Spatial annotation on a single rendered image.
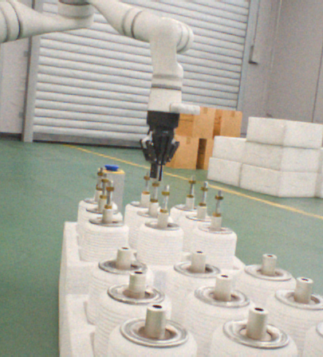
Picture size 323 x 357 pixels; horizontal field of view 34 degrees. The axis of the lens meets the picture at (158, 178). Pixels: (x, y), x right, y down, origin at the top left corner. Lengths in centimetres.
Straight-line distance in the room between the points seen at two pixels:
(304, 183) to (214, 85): 388
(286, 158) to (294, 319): 316
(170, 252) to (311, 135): 298
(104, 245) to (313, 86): 679
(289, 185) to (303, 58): 423
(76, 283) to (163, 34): 55
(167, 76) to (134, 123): 580
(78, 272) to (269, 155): 297
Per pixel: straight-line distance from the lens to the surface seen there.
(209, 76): 762
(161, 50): 120
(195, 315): 72
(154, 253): 111
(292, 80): 802
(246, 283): 86
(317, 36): 785
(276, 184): 385
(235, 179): 417
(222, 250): 114
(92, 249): 109
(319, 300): 80
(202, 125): 512
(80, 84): 665
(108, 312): 68
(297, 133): 390
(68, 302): 87
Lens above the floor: 49
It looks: 7 degrees down
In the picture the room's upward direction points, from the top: 6 degrees clockwise
